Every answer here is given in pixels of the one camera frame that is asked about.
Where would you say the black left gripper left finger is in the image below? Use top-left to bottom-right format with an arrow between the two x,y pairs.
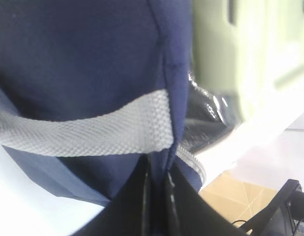
73,154 -> 164,236

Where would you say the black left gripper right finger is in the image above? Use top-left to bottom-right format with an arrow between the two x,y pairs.
165,164 -> 246,236

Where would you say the navy blue lunch bag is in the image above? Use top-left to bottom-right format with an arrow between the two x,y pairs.
0,0 -> 205,206

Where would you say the black stand under table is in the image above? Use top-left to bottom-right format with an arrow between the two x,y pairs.
239,179 -> 304,236

